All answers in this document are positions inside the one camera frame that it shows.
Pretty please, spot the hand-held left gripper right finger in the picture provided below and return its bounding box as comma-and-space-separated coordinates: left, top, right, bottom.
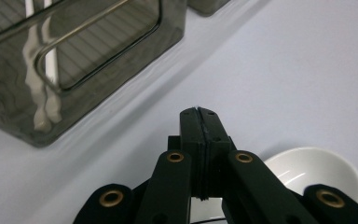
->
198, 106, 238, 201

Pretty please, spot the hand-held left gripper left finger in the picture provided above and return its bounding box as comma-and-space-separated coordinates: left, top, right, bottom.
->
167, 106, 207, 201

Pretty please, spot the smoky transparent plastic bin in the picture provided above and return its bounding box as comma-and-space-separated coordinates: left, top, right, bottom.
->
0, 0, 188, 148
187, 0, 231, 18

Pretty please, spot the white ceramic spoon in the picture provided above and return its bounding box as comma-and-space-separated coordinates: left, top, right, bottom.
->
190, 147, 358, 224

